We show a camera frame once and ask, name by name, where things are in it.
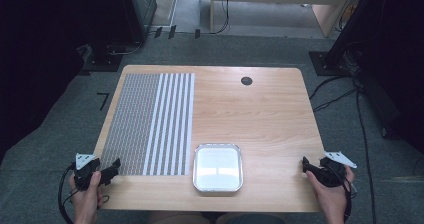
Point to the grey striped placemat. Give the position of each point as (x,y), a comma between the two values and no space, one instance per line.
(133,117)

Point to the black tape strip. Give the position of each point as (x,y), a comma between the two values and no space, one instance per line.
(172,32)
(158,32)
(197,33)

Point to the grey-green cabinet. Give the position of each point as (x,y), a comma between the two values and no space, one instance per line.
(146,4)

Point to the black round table grommet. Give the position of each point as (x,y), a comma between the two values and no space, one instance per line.
(246,81)

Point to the person's left hand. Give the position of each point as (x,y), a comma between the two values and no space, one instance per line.
(86,204)

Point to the silver metal tray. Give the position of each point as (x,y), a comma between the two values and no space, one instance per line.
(217,190)

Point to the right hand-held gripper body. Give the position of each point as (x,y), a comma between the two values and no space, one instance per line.
(331,175)

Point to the black metal stand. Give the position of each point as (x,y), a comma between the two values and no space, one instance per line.
(320,64)
(103,59)

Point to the person's right hand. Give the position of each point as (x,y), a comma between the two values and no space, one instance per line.
(333,202)

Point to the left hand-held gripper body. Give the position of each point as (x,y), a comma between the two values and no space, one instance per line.
(83,175)

